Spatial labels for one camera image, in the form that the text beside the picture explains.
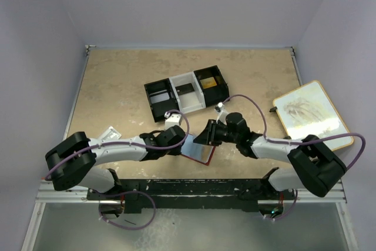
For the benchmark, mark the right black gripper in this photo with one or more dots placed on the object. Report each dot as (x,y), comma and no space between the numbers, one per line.
(208,135)

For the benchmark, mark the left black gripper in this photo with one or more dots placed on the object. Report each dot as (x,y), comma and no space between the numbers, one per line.
(175,150)

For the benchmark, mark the red leather card holder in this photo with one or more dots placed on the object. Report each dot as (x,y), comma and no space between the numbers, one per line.
(197,152)

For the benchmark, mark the black white three-compartment tray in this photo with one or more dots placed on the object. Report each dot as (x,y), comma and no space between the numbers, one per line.
(190,102)

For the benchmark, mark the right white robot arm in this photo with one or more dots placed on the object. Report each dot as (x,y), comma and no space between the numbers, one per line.
(313,167)

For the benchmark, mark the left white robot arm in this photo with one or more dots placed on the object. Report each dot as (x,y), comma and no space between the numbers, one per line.
(75,160)

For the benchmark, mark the white card in tray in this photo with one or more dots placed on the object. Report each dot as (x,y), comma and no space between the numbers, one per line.
(159,97)

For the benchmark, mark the black card in tray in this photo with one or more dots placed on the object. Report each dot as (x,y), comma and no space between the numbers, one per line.
(184,89)

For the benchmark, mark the gold card in tray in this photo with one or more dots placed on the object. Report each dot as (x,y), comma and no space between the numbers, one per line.
(208,82)

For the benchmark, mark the small printed plastic packet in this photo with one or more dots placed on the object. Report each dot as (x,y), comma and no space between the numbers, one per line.
(110,134)

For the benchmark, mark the black whiteboard eraser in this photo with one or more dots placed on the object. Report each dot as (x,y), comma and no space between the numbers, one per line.
(273,109)

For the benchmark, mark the wooden framed whiteboard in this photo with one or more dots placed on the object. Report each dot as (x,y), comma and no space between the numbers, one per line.
(308,110)

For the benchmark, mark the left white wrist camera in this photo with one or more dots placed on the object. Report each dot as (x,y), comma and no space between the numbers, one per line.
(172,119)

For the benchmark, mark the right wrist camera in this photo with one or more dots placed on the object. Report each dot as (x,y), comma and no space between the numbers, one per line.
(221,112)

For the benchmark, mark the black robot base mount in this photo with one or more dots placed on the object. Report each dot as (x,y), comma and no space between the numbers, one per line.
(248,195)

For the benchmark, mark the aluminium frame rail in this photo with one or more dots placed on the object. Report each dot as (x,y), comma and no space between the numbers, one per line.
(69,221)

